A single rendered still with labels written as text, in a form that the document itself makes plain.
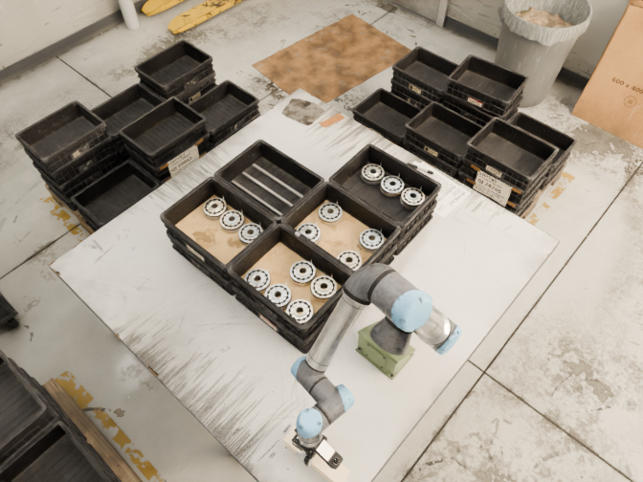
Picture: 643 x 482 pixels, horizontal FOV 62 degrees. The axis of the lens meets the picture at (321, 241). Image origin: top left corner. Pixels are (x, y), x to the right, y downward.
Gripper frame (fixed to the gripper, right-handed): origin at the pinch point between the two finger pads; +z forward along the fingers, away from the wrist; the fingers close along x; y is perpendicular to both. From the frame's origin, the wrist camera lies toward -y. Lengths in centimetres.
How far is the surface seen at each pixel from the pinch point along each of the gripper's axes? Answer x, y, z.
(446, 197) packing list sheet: -131, 25, 4
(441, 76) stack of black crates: -248, 91, 36
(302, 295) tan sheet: -42, 40, -9
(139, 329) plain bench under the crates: 5, 87, 4
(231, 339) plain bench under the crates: -15, 55, 4
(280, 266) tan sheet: -47, 56, -9
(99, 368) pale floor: 22, 128, 74
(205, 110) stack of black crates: -127, 192, 36
